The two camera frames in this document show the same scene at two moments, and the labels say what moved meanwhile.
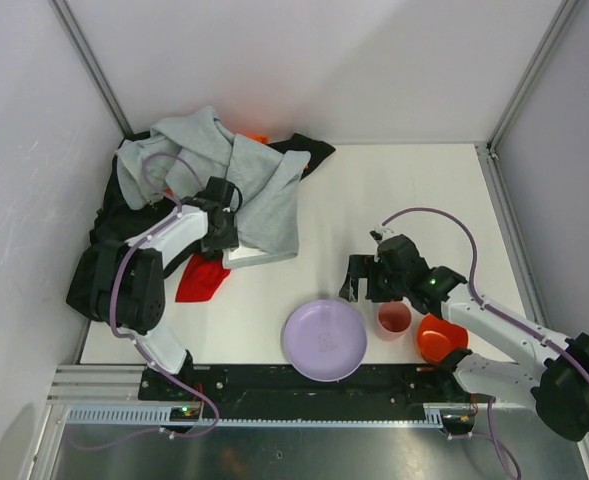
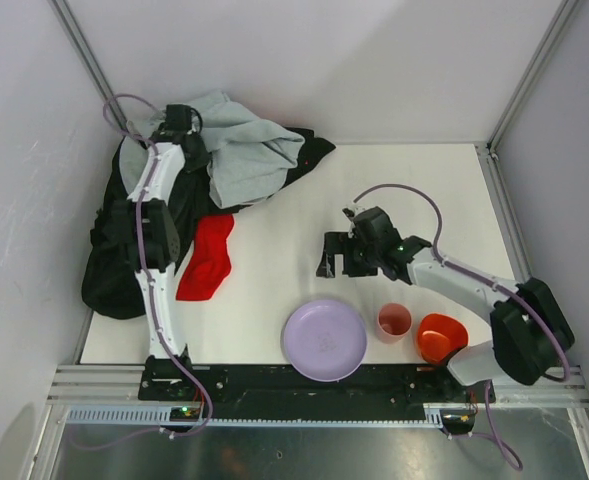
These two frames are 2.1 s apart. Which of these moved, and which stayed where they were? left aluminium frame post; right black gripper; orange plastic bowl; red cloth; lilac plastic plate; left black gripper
Moved: right black gripper; left black gripper
Stayed: orange plastic bowl; red cloth; left aluminium frame post; lilac plastic plate
